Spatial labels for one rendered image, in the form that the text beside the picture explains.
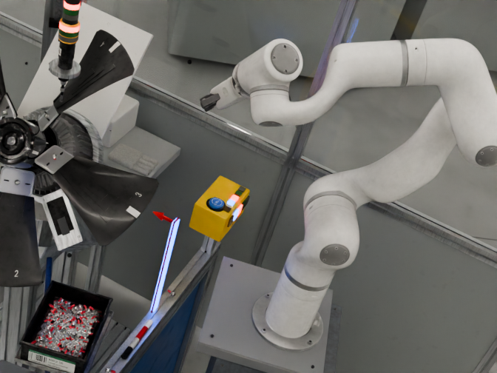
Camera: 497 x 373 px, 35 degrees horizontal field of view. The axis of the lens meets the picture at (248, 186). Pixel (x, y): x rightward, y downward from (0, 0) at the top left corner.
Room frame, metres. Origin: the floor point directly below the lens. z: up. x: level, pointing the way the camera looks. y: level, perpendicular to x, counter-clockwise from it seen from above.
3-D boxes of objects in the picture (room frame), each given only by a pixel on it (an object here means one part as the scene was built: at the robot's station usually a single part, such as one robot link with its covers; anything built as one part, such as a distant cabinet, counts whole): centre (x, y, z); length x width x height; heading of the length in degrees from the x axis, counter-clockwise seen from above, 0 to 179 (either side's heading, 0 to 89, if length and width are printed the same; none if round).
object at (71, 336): (1.25, 0.33, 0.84); 0.19 x 0.14 x 0.04; 1
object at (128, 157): (1.96, 0.38, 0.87); 0.15 x 0.09 x 0.02; 80
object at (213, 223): (1.67, 0.06, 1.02); 0.16 x 0.10 x 0.11; 166
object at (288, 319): (1.39, -0.20, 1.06); 0.19 x 0.19 x 0.18
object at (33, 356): (1.26, 0.33, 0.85); 0.22 x 0.17 x 0.07; 1
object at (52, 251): (1.72, 0.56, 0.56); 0.19 x 0.04 x 0.04; 166
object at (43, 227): (1.48, 0.51, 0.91); 0.12 x 0.08 x 0.12; 166
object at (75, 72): (1.48, 0.48, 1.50); 0.09 x 0.07 x 0.10; 21
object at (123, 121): (2.08, 0.53, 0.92); 0.17 x 0.16 x 0.11; 166
